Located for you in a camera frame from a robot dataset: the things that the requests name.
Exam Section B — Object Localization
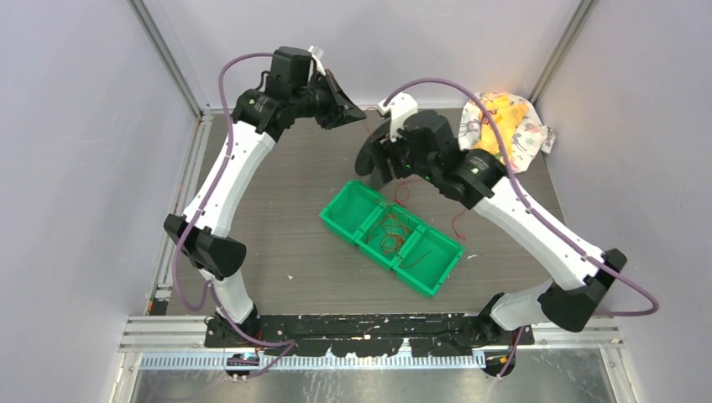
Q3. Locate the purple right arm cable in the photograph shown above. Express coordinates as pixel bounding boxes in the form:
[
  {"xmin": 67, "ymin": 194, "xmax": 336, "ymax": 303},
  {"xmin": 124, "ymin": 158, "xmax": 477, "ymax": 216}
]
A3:
[{"xmin": 384, "ymin": 76, "xmax": 661, "ymax": 381}]

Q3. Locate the crumpled yellow patterned cloth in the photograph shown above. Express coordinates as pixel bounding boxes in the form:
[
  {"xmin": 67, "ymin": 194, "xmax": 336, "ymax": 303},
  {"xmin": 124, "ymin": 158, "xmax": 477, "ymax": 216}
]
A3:
[{"xmin": 458, "ymin": 92, "xmax": 556, "ymax": 174}]

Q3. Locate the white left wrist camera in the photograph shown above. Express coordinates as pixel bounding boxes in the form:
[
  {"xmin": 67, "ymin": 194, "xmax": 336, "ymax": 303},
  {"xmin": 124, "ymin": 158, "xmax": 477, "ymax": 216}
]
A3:
[{"xmin": 308, "ymin": 45, "xmax": 327, "ymax": 76}]

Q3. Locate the green plastic bin middle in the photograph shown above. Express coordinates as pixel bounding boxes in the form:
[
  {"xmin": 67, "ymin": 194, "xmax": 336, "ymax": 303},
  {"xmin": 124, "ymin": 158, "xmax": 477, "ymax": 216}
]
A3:
[{"xmin": 356, "ymin": 201, "xmax": 431, "ymax": 270}]

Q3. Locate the black cable spool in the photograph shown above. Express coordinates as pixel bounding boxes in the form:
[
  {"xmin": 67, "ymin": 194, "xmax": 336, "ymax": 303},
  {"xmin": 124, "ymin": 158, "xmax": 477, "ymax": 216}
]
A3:
[{"xmin": 354, "ymin": 120, "xmax": 404, "ymax": 191}]

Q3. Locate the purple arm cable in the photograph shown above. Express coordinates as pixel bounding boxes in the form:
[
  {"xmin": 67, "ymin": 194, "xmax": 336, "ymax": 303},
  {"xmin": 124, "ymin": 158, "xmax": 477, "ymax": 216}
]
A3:
[
  {"xmin": 170, "ymin": 52, "xmax": 296, "ymax": 380},
  {"xmin": 384, "ymin": 76, "xmax": 661, "ymax": 381}
]

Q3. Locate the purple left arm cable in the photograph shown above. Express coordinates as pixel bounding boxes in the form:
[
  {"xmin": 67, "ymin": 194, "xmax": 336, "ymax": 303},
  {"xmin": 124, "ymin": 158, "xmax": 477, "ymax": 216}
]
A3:
[{"xmin": 170, "ymin": 52, "xmax": 296, "ymax": 380}]

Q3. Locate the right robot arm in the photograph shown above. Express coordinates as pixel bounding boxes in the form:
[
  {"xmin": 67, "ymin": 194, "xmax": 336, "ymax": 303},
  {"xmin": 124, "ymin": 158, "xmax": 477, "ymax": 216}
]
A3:
[{"xmin": 354, "ymin": 110, "xmax": 627, "ymax": 345}]

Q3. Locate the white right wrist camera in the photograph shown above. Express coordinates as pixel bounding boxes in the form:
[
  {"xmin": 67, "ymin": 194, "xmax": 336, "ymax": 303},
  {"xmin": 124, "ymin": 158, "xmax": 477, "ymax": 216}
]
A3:
[{"xmin": 377, "ymin": 92, "xmax": 418, "ymax": 143}]

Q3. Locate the red thin cable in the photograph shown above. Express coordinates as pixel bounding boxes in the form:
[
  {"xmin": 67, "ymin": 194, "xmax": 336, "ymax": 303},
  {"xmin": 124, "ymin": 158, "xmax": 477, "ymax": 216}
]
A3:
[{"xmin": 361, "ymin": 105, "xmax": 469, "ymax": 268}]

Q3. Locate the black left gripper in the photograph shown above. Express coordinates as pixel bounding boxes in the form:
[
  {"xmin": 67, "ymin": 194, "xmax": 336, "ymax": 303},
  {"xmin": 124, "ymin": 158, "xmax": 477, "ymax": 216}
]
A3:
[{"xmin": 292, "ymin": 69, "xmax": 367, "ymax": 131}]

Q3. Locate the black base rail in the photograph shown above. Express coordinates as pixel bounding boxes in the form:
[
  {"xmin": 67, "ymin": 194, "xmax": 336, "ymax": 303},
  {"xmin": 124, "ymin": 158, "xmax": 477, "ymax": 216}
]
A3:
[{"xmin": 204, "ymin": 313, "xmax": 534, "ymax": 358}]

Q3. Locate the slotted aluminium cable duct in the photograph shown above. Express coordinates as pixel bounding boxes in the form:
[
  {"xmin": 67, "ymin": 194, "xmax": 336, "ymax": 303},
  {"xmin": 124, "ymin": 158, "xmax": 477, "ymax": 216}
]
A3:
[{"xmin": 139, "ymin": 351, "xmax": 486, "ymax": 370}]

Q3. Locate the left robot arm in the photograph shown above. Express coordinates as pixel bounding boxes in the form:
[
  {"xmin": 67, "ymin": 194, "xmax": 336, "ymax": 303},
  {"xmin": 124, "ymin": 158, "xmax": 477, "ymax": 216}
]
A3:
[{"xmin": 164, "ymin": 45, "xmax": 365, "ymax": 348}]

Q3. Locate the green plastic bin left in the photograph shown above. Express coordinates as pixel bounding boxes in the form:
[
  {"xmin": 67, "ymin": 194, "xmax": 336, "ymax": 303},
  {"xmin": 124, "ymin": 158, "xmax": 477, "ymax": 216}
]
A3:
[{"xmin": 319, "ymin": 181, "xmax": 385, "ymax": 246}]

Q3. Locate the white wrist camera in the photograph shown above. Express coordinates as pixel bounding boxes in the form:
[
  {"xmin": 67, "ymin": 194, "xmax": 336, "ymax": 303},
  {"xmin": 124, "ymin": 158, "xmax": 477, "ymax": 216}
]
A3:
[
  {"xmin": 308, "ymin": 45, "xmax": 327, "ymax": 76},
  {"xmin": 377, "ymin": 92, "xmax": 418, "ymax": 143}
]

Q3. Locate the green plastic bin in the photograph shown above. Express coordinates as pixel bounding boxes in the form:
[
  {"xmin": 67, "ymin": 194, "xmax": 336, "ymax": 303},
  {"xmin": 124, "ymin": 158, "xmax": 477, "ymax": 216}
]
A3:
[
  {"xmin": 356, "ymin": 201, "xmax": 431, "ymax": 270},
  {"xmin": 319, "ymin": 181, "xmax": 385, "ymax": 246},
  {"xmin": 393, "ymin": 225, "xmax": 464, "ymax": 298}
]

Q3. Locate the green plastic bin right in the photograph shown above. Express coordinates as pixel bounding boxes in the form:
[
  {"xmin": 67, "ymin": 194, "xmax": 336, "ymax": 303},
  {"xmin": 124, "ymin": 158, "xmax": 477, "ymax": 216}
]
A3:
[{"xmin": 393, "ymin": 225, "xmax": 464, "ymax": 298}]

